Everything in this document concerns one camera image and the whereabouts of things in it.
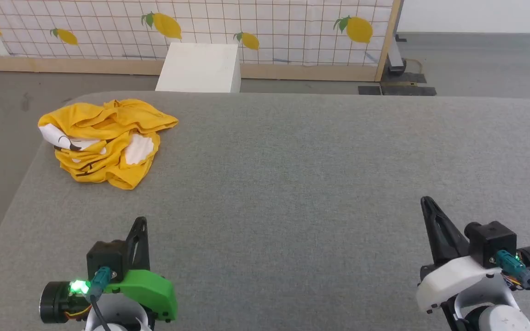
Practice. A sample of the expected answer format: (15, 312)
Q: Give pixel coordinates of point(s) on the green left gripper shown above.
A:
(152, 289)

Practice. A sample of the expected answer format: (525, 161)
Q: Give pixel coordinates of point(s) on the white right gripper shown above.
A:
(453, 278)

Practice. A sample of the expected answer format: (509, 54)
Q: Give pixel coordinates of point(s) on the yellow printed t-shirt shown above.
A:
(108, 120)

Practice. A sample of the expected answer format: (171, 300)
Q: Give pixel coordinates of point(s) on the white box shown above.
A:
(200, 66)

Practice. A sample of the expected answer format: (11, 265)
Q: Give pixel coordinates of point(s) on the lemon print partition screen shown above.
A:
(283, 27)

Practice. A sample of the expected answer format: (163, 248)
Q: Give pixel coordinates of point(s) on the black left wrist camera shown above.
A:
(106, 255)

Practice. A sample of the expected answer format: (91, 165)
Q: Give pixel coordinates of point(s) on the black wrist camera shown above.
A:
(492, 241)
(106, 255)

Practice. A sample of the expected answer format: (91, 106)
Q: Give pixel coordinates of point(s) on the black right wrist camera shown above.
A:
(492, 241)

